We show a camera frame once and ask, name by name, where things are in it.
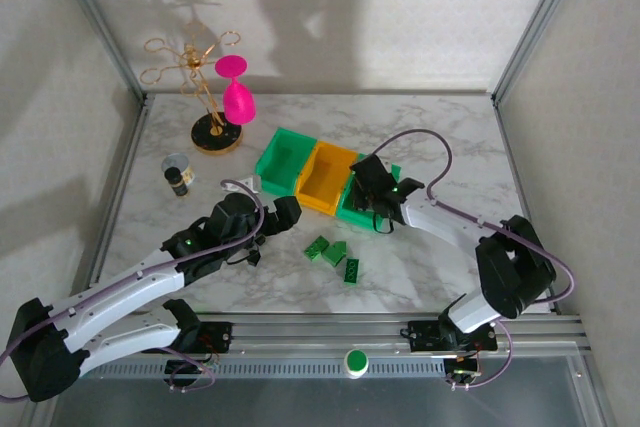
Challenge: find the green plastic storage bin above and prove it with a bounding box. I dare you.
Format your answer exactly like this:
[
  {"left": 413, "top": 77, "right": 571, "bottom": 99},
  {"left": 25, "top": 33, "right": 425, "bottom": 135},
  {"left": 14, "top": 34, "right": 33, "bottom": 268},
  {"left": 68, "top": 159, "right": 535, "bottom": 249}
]
[
  {"left": 255, "top": 127, "right": 319, "bottom": 197},
  {"left": 335, "top": 154, "right": 402, "bottom": 233}
]

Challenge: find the yellow plastic storage bin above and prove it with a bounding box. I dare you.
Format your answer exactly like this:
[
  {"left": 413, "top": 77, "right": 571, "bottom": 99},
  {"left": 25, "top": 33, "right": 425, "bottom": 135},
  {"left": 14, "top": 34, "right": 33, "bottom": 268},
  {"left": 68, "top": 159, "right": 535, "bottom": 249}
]
[{"left": 295, "top": 141, "right": 361, "bottom": 216}]

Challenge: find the green lego brick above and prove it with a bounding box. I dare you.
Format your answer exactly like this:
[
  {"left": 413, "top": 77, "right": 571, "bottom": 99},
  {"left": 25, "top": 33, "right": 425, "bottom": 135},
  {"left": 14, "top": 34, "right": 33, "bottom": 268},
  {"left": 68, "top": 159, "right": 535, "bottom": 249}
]
[
  {"left": 302, "top": 235, "right": 330, "bottom": 262},
  {"left": 321, "top": 239, "right": 347, "bottom": 266},
  {"left": 342, "top": 257, "right": 361, "bottom": 286}
]

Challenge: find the small black bottle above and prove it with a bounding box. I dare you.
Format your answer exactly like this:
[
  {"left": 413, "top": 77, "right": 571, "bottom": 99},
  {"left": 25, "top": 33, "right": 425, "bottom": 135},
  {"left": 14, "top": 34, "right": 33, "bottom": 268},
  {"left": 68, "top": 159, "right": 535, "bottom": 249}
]
[{"left": 163, "top": 166, "right": 190, "bottom": 199}]

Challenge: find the silver tin can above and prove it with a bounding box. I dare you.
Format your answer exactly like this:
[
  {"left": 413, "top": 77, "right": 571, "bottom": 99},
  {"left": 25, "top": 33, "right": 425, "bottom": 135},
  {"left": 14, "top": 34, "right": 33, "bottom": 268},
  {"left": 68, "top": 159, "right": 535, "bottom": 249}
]
[{"left": 160, "top": 153, "right": 195, "bottom": 186}]

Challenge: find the pink wine glass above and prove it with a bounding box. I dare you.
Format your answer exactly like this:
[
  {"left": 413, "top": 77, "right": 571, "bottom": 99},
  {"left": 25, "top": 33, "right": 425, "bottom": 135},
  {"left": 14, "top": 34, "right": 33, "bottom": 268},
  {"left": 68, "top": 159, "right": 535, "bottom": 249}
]
[{"left": 214, "top": 54, "right": 258, "bottom": 126}]

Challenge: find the green push button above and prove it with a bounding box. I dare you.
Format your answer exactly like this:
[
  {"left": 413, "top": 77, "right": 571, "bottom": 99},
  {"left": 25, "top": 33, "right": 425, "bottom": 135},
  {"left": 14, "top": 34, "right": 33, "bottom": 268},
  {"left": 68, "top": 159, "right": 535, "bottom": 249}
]
[{"left": 343, "top": 348, "right": 370, "bottom": 379}]

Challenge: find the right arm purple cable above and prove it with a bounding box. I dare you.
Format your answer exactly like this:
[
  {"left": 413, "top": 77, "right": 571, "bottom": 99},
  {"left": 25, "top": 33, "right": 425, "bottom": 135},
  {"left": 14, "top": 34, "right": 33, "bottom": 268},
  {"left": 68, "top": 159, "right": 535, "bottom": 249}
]
[{"left": 372, "top": 129, "right": 575, "bottom": 391}]

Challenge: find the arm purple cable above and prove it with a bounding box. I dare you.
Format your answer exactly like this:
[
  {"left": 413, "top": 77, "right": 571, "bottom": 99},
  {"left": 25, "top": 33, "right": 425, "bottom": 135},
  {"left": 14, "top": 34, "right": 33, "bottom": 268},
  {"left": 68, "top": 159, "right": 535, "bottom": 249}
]
[
  {"left": 0, "top": 179, "right": 266, "bottom": 403},
  {"left": 372, "top": 129, "right": 575, "bottom": 391}
]

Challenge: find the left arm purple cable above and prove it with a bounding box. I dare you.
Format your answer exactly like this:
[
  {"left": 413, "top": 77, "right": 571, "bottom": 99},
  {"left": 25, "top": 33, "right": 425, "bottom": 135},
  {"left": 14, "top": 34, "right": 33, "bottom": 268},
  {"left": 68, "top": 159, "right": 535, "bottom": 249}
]
[{"left": 0, "top": 179, "right": 266, "bottom": 403}]

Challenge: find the gold wire glass rack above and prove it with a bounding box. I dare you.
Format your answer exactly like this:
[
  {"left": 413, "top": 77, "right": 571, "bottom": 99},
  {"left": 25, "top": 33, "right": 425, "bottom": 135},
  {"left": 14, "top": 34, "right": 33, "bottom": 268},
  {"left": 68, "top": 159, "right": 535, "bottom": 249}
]
[{"left": 139, "top": 21, "right": 246, "bottom": 156}]

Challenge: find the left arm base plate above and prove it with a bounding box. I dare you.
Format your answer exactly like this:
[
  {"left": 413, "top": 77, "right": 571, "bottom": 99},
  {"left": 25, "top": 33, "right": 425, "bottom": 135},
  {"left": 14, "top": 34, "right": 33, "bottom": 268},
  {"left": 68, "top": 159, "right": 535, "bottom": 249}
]
[{"left": 142, "top": 320, "right": 234, "bottom": 354}]

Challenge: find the aluminum extrusion rail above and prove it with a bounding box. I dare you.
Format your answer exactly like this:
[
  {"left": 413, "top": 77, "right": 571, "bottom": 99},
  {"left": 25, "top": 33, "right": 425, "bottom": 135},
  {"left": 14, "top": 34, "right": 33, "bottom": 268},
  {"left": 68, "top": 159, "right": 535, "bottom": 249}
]
[{"left": 194, "top": 314, "right": 587, "bottom": 354}]

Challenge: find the perforated metal cable tray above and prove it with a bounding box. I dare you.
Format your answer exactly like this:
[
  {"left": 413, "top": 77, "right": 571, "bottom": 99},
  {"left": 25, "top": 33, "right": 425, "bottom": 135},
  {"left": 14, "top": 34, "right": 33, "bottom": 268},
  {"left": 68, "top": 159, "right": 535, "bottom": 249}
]
[{"left": 82, "top": 356, "right": 447, "bottom": 381}]

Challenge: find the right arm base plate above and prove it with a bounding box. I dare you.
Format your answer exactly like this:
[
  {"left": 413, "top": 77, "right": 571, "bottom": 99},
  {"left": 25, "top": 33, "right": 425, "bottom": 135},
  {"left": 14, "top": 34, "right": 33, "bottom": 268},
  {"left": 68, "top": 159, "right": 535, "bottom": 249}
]
[{"left": 399, "top": 319, "right": 499, "bottom": 353}]

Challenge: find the aluminum frame post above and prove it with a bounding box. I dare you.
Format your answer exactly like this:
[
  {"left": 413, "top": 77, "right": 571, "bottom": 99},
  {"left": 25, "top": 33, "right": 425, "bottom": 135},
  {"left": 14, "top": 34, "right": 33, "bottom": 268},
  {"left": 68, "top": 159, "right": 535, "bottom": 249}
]
[
  {"left": 47, "top": 0, "right": 151, "bottom": 104},
  {"left": 491, "top": 0, "right": 587, "bottom": 104}
]

